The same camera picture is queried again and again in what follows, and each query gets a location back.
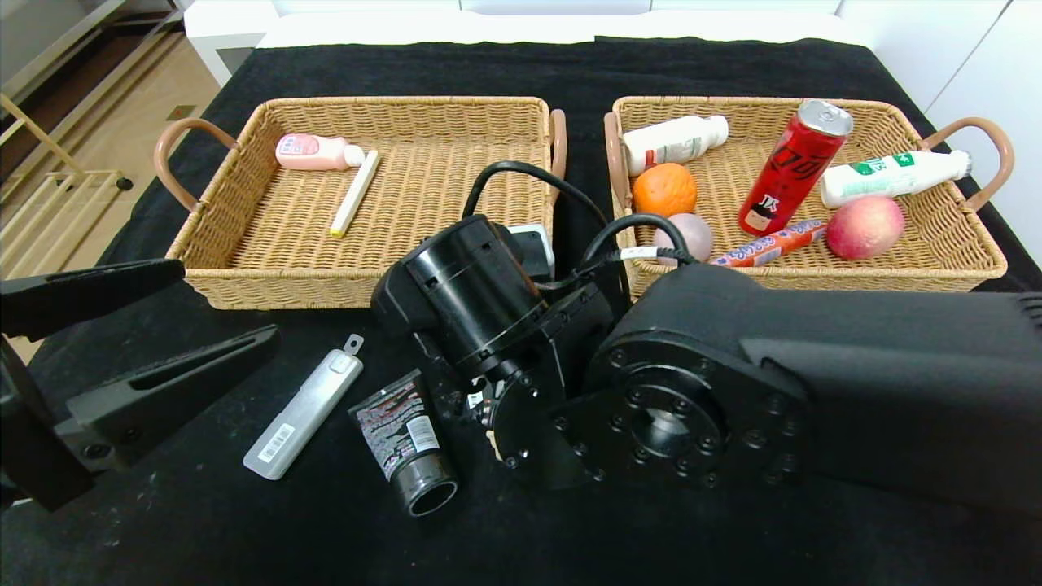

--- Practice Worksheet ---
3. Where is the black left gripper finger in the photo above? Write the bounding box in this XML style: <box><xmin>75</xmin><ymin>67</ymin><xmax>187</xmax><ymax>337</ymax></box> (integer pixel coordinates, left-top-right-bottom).
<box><xmin>55</xmin><ymin>323</ymin><xmax>282</xmax><ymax>472</ymax></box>
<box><xmin>0</xmin><ymin>257</ymin><xmax>186</xmax><ymax>342</ymax></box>

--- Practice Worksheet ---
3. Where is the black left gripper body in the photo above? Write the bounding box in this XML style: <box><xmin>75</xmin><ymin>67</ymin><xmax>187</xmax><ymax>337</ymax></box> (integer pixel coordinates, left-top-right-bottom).
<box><xmin>0</xmin><ymin>334</ymin><xmax>94</xmax><ymax>514</ymax></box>

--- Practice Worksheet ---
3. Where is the pale pink round bun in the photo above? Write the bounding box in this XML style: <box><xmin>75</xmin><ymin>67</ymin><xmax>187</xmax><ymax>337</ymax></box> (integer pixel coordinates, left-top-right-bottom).
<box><xmin>654</xmin><ymin>213</ymin><xmax>715</xmax><ymax>265</ymax></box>

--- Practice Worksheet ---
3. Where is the orange sausage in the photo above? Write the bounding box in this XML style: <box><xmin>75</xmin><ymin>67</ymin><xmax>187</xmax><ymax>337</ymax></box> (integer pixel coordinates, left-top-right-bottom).
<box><xmin>711</xmin><ymin>218</ymin><xmax>829</xmax><ymax>268</ymax></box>

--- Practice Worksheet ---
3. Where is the red soda can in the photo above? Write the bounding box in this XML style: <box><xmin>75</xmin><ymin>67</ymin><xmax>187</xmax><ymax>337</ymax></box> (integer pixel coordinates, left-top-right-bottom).
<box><xmin>738</xmin><ymin>98</ymin><xmax>854</xmax><ymax>238</ymax></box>

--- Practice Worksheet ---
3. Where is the cream metal rack with wheels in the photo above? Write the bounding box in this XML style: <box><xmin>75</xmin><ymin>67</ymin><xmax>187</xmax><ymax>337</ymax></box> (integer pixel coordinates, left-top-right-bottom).
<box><xmin>0</xmin><ymin>91</ymin><xmax>135</xmax><ymax>282</ymax></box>

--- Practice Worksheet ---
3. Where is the grey toothbrush case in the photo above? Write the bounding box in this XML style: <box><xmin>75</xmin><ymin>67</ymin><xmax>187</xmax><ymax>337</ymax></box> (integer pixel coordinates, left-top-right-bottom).
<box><xmin>243</xmin><ymin>334</ymin><xmax>366</xmax><ymax>481</ymax></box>

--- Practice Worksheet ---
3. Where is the grey metal shelf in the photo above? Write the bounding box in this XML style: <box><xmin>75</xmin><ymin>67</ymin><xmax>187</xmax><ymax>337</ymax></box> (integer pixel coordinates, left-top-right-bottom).
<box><xmin>0</xmin><ymin>0</ymin><xmax>188</xmax><ymax>107</ymax></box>

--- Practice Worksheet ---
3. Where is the black cosmetic tube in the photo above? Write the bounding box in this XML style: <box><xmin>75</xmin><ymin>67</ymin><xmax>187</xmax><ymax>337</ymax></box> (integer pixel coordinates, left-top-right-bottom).
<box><xmin>349</xmin><ymin>369</ymin><xmax>461</xmax><ymax>518</ymax></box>

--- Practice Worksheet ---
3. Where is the small pink bottle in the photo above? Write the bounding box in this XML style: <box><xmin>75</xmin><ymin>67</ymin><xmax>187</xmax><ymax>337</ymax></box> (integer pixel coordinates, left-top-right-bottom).
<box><xmin>275</xmin><ymin>133</ymin><xmax>367</xmax><ymax>172</ymax></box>

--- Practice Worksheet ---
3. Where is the cream stick with yellow end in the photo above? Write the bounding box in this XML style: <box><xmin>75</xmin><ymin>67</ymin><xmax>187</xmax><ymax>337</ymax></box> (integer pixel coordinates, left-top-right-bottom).
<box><xmin>329</xmin><ymin>149</ymin><xmax>382</xmax><ymax>239</ymax></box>

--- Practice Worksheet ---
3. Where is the white table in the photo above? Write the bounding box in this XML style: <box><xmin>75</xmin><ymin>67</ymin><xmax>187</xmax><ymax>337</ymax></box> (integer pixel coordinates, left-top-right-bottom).
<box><xmin>186</xmin><ymin>0</ymin><xmax>896</xmax><ymax>89</ymax></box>

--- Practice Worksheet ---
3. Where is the orange fruit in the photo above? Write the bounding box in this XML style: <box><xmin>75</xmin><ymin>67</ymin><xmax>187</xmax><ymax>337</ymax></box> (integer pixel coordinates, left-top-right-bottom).
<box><xmin>633</xmin><ymin>163</ymin><xmax>698</xmax><ymax>217</ymax></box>

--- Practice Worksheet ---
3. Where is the white bottle with red label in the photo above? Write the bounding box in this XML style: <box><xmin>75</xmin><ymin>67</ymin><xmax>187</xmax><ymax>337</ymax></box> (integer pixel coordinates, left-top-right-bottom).
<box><xmin>622</xmin><ymin>115</ymin><xmax>730</xmax><ymax>177</ymax></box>

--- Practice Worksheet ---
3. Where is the red apple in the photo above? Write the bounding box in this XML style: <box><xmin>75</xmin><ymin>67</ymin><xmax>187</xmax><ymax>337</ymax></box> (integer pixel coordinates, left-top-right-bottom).
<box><xmin>825</xmin><ymin>195</ymin><xmax>906</xmax><ymax>261</ymax></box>

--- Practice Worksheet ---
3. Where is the white bottle with green label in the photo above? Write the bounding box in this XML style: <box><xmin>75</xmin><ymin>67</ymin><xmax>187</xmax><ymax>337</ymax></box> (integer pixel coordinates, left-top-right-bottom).
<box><xmin>819</xmin><ymin>150</ymin><xmax>973</xmax><ymax>209</ymax></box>

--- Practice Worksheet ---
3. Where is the wicker basket with pink handles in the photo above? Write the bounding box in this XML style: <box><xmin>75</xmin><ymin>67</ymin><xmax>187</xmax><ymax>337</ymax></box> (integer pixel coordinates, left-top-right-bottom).
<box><xmin>603</xmin><ymin>96</ymin><xmax>1016</xmax><ymax>308</ymax></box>
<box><xmin>154</xmin><ymin>97</ymin><xmax>568</xmax><ymax>311</ymax></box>

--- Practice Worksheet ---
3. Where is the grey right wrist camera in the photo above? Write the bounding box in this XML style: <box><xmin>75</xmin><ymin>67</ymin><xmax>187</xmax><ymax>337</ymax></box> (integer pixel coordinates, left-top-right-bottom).
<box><xmin>506</xmin><ymin>224</ymin><xmax>557</xmax><ymax>282</ymax></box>

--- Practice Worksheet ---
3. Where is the thick black camera cable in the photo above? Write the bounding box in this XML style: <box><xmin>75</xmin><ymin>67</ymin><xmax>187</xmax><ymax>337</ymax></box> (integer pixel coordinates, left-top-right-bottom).
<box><xmin>462</xmin><ymin>160</ymin><xmax>632</xmax><ymax>294</ymax></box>

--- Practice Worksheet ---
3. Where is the black tagged arm cable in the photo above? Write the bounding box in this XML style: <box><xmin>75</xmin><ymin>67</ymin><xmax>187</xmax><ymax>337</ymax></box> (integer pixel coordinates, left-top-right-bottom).
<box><xmin>580</xmin><ymin>213</ymin><xmax>701</xmax><ymax>273</ymax></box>

